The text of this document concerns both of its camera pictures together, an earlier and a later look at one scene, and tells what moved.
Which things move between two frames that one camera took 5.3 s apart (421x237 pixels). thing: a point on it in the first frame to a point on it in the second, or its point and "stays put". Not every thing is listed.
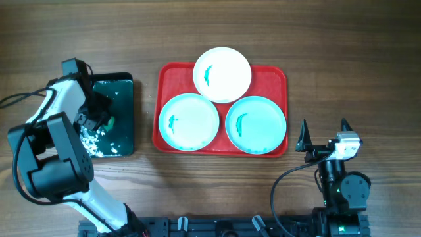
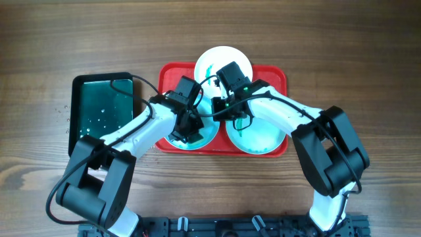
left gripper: (106, 106) to (197, 121)
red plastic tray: (177, 79) stays put
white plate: (222, 76) stays put
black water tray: (118, 141) stays put
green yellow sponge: (110, 123) to (195, 137)
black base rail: (322, 224) stays put
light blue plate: (255, 125) stays put
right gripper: (317, 152) to (220, 117)
